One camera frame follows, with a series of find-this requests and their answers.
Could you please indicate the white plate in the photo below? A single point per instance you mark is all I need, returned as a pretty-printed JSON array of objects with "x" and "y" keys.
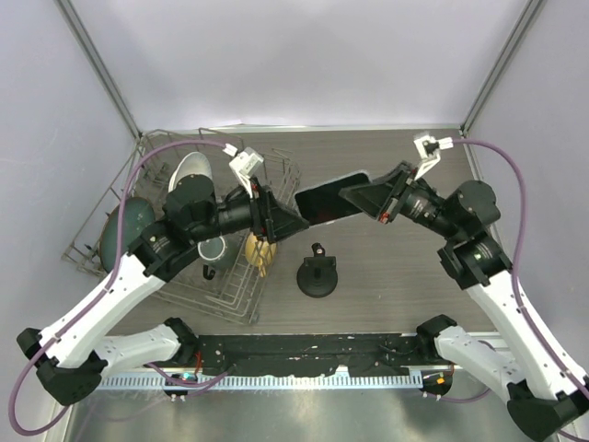
[{"x": 195, "y": 163}]

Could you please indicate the grey wire dish rack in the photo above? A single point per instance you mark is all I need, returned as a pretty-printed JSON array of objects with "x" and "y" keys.
[{"x": 135, "y": 199}]

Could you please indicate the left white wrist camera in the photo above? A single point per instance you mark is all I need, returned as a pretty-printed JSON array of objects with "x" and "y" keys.
[{"x": 244, "y": 165}]

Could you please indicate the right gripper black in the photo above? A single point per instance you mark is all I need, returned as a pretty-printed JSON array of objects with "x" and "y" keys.
[{"x": 371, "y": 196}]

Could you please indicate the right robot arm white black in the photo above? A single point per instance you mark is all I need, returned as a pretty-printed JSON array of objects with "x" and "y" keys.
[{"x": 541, "y": 397}]

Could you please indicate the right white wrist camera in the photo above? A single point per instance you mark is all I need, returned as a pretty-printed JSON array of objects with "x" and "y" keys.
[{"x": 429, "y": 149}]

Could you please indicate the yellow cup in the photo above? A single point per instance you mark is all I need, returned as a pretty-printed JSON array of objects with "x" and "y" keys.
[{"x": 259, "y": 253}]

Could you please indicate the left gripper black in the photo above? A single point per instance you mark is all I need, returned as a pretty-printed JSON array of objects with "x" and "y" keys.
[{"x": 271, "y": 220}]

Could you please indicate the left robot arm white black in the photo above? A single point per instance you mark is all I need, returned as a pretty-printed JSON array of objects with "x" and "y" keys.
[{"x": 73, "y": 355}]

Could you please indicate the white slotted cable duct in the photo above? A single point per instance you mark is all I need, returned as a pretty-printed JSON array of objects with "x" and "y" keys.
[{"x": 340, "y": 380}]

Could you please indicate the dark grey mug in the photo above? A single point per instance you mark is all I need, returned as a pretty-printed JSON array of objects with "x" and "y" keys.
[{"x": 214, "y": 253}]

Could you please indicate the black smartphone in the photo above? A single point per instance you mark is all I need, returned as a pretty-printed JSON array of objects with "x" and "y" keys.
[{"x": 322, "y": 204}]

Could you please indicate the black phone stand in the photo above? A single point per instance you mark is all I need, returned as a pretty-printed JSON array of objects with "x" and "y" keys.
[{"x": 317, "y": 276}]

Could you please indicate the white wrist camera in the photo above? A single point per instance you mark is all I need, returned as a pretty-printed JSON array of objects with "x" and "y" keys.
[
  {"x": 429, "y": 149},
  {"x": 244, "y": 165}
]

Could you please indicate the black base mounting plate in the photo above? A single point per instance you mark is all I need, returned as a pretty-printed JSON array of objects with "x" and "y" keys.
[{"x": 308, "y": 355}]

